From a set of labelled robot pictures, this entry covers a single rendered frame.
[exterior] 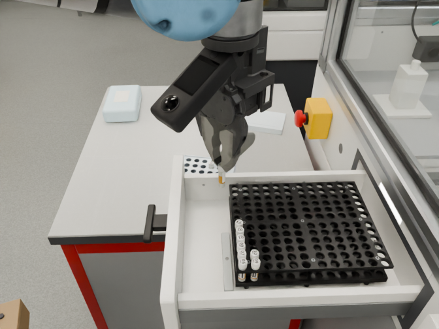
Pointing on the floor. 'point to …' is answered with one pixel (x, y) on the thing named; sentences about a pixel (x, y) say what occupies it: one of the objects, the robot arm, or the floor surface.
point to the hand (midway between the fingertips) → (219, 164)
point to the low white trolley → (112, 277)
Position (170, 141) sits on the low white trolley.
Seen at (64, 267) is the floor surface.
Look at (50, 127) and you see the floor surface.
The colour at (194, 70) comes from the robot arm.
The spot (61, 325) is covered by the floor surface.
